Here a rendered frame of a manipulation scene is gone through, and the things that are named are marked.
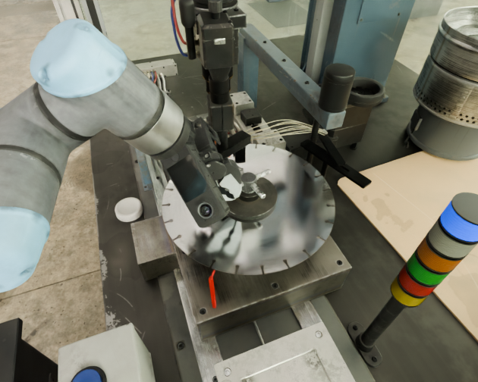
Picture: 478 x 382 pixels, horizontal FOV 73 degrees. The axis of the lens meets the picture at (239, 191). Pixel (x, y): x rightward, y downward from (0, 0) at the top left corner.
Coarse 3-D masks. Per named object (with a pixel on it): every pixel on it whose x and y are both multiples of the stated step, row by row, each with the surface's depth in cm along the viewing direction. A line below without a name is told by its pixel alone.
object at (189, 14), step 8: (184, 0) 41; (192, 0) 42; (184, 8) 42; (192, 8) 42; (184, 16) 43; (192, 16) 43; (184, 24) 43; (192, 24) 44; (192, 32) 45; (192, 40) 45; (192, 48) 46; (192, 56) 47
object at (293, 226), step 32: (256, 160) 70; (288, 160) 70; (288, 192) 63; (320, 192) 63; (192, 224) 58; (224, 224) 58; (256, 224) 58; (288, 224) 58; (320, 224) 58; (192, 256) 53; (224, 256) 53; (256, 256) 53; (288, 256) 53
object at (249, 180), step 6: (240, 168) 61; (246, 174) 59; (252, 174) 59; (258, 174) 59; (264, 174) 60; (246, 180) 58; (252, 180) 58; (246, 186) 58; (252, 186) 58; (246, 192) 59; (252, 192) 59; (258, 192) 57
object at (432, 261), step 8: (424, 240) 39; (424, 248) 39; (424, 256) 39; (432, 256) 38; (440, 256) 37; (424, 264) 39; (432, 264) 38; (440, 264) 37; (448, 264) 37; (456, 264) 37; (440, 272) 38; (448, 272) 38
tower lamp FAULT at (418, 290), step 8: (400, 272) 45; (408, 272) 42; (400, 280) 44; (408, 280) 42; (416, 280) 41; (408, 288) 43; (416, 288) 42; (424, 288) 41; (432, 288) 41; (416, 296) 43; (424, 296) 43
